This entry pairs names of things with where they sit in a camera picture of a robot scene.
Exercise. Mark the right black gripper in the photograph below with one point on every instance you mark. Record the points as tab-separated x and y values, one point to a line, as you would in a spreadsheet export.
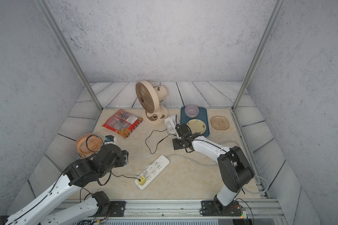
175	142

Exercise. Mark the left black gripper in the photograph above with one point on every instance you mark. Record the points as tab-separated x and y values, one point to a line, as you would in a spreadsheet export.
124	158

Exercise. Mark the small white fan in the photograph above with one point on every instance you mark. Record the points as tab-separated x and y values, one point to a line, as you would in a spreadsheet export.
170	124

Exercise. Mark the teal tray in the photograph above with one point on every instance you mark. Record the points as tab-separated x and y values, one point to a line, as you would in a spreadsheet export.
202	116

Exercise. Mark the red snack bag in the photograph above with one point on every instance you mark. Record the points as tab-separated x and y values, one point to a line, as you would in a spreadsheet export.
123	123

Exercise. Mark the brown glass plate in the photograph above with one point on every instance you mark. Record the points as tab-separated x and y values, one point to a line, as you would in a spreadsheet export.
220	122

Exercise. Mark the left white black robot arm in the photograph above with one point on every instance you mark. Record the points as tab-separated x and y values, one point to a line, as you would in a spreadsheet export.
75	177

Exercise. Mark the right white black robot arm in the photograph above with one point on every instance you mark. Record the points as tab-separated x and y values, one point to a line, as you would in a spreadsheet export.
234	166

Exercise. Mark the orange small fan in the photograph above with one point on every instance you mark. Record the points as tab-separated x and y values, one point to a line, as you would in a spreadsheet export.
88	144

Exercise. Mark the beige desk fan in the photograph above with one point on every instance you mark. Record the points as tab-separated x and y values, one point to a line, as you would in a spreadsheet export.
150	99

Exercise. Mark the yellow round plate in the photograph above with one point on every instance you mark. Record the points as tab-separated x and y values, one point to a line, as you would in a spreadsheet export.
197	126

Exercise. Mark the purple bowl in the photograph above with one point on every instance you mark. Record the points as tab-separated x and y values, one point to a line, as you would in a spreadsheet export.
191	111

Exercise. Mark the yellow plug adapter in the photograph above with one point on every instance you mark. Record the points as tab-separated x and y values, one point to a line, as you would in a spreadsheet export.
141	180

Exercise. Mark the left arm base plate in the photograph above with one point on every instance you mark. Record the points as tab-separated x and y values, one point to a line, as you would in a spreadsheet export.
114	209

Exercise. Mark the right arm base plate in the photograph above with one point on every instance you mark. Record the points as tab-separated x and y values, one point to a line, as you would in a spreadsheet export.
214	208

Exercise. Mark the aluminium mounting rail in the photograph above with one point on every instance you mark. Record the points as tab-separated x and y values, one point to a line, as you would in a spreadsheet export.
252	209

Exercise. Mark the left aluminium frame post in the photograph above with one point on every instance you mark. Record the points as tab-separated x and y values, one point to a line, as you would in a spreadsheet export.
50	20

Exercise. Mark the aluminium frame post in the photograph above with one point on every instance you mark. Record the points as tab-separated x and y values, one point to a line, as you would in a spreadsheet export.
258	53
50	20

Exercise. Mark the right aluminium frame post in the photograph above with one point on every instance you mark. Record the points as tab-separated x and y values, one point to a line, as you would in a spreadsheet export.
258	53

